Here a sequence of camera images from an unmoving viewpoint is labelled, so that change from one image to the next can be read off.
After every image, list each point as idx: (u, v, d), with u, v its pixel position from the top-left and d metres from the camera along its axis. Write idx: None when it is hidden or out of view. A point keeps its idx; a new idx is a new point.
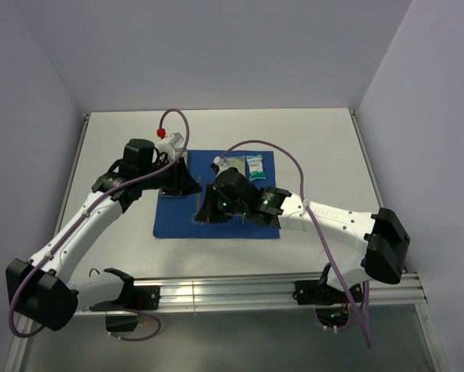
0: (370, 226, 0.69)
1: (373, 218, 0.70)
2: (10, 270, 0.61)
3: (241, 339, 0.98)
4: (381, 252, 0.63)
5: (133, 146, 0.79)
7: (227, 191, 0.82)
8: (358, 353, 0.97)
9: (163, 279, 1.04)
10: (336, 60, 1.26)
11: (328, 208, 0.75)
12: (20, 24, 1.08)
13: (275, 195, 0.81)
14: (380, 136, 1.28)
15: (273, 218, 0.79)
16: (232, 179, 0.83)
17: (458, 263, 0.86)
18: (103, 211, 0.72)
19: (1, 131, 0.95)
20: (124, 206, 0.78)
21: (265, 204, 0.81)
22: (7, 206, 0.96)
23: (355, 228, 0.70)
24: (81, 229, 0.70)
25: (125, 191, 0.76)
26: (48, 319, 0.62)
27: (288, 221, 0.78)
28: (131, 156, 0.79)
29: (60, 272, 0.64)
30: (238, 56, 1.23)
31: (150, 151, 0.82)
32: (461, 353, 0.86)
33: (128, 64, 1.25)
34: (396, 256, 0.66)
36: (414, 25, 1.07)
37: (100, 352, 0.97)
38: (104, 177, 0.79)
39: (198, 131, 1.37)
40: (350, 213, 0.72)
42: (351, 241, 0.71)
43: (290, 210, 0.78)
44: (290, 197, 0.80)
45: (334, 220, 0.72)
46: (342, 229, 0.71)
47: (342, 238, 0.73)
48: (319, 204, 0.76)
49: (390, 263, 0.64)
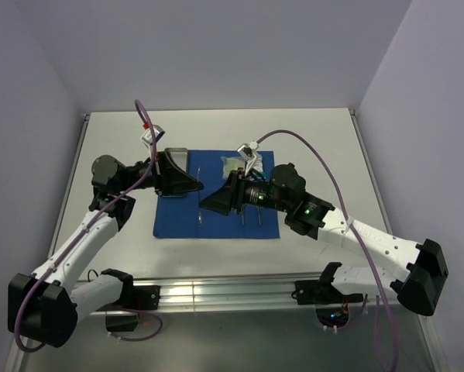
0: (414, 256, 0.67)
1: (417, 247, 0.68)
2: (12, 285, 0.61)
3: (241, 339, 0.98)
4: (423, 284, 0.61)
5: (99, 180, 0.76)
7: (283, 191, 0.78)
8: (357, 353, 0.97)
9: (162, 279, 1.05)
10: (337, 60, 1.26)
11: (372, 229, 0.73)
12: (19, 24, 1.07)
13: (317, 207, 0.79)
14: (380, 136, 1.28)
15: (314, 229, 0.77)
16: (293, 180, 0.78)
17: (457, 264, 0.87)
18: (102, 227, 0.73)
19: (1, 131, 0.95)
20: (119, 224, 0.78)
21: (306, 213, 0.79)
22: (7, 206, 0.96)
23: (397, 255, 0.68)
24: (82, 243, 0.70)
25: (119, 209, 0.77)
26: (51, 334, 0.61)
27: (326, 235, 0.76)
28: (103, 189, 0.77)
29: (63, 283, 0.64)
30: (238, 55, 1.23)
31: (118, 173, 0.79)
32: (460, 353, 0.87)
33: (128, 63, 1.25)
34: (434, 289, 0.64)
36: (414, 25, 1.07)
37: (100, 353, 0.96)
38: (99, 198, 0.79)
39: (199, 131, 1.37)
40: (393, 239, 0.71)
42: (389, 266, 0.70)
43: (331, 225, 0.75)
44: (332, 211, 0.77)
45: (376, 243, 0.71)
46: (384, 255, 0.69)
47: (383, 262, 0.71)
48: (362, 224, 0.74)
49: (428, 297, 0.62)
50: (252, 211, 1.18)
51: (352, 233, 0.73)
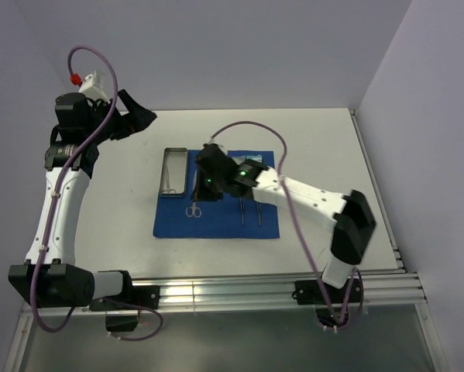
0: (339, 206, 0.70)
1: (344, 198, 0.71)
2: (12, 277, 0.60)
3: (242, 339, 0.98)
4: (347, 232, 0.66)
5: (63, 106, 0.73)
7: (204, 164, 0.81)
8: (357, 353, 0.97)
9: (162, 280, 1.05)
10: (336, 60, 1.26)
11: (304, 185, 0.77)
12: (19, 25, 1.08)
13: (252, 168, 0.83)
14: (379, 136, 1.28)
15: (249, 189, 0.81)
16: (209, 150, 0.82)
17: (457, 263, 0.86)
18: (72, 184, 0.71)
19: (1, 132, 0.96)
20: (87, 172, 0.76)
21: (242, 176, 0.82)
22: (6, 206, 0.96)
23: (324, 207, 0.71)
24: (61, 211, 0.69)
25: (84, 156, 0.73)
26: (76, 297, 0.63)
27: (262, 194, 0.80)
28: (68, 117, 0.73)
29: (63, 258, 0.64)
30: (236, 55, 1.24)
31: (85, 105, 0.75)
32: (461, 353, 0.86)
33: (128, 65, 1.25)
34: (360, 237, 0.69)
36: (414, 25, 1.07)
37: (100, 353, 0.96)
38: (53, 150, 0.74)
39: (199, 131, 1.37)
40: (323, 192, 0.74)
42: (318, 218, 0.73)
43: (266, 184, 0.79)
44: (266, 171, 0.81)
45: (307, 198, 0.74)
46: (313, 207, 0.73)
47: (314, 215, 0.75)
48: (294, 180, 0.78)
49: (353, 243, 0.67)
50: (252, 211, 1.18)
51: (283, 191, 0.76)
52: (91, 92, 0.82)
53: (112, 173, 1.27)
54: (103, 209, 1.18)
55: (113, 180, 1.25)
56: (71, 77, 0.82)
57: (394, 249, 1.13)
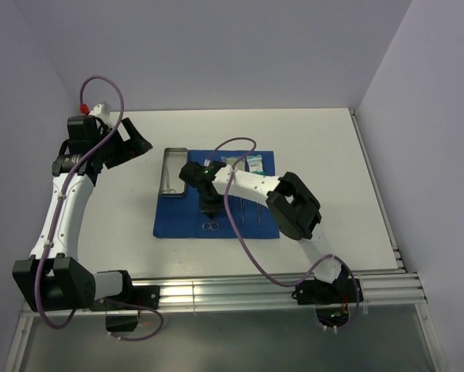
0: (273, 186, 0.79)
1: (279, 180, 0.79)
2: (16, 273, 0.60)
3: (242, 339, 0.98)
4: (277, 204, 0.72)
5: (75, 120, 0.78)
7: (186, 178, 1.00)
8: (357, 353, 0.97)
9: (162, 280, 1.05)
10: (337, 60, 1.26)
11: (249, 173, 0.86)
12: (19, 24, 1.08)
13: (214, 166, 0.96)
14: (379, 136, 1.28)
15: (212, 185, 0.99)
16: (186, 167, 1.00)
17: (457, 263, 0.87)
18: (78, 187, 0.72)
19: (1, 132, 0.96)
20: (92, 180, 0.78)
21: (205, 173, 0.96)
22: (7, 205, 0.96)
23: (262, 188, 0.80)
24: (67, 211, 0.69)
25: (89, 164, 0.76)
26: (77, 298, 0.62)
27: (220, 186, 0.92)
28: (79, 130, 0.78)
29: (67, 253, 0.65)
30: (236, 55, 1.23)
31: (94, 122, 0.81)
32: (460, 353, 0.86)
33: (128, 65, 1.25)
34: (296, 212, 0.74)
36: (414, 25, 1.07)
37: (99, 353, 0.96)
38: (60, 160, 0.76)
39: (198, 131, 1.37)
40: (263, 177, 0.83)
42: (261, 198, 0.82)
43: (222, 177, 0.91)
44: (225, 167, 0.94)
45: (249, 183, 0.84)
46: (253, 189, 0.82)
47: (257, 197, 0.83)
48: (243, 170, 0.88)
49: (287, 217, 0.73)
50: (252, 211, 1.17)
51: (232, 180, 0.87)
52: (101, 117, 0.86)
53: (112, 173, 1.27)
54: (103, 210, 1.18)
55: (113, 180, 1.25)
56: (80, 105, 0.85)
57: (394, 249, 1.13)
